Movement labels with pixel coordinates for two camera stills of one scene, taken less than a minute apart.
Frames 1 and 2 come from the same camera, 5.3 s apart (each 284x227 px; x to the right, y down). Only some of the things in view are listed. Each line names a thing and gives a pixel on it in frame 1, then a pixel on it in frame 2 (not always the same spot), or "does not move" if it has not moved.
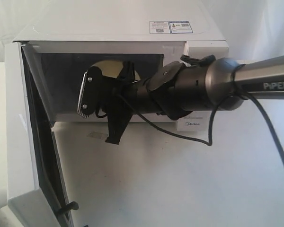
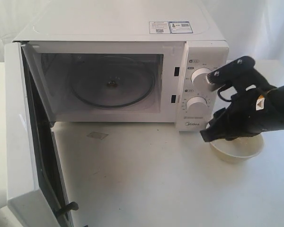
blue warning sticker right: [180, 27] does not move
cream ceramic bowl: [112, 68] -> [239, 150]
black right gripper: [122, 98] -> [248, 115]
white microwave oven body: [57, 47] does not move
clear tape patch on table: [102, 135] does not move
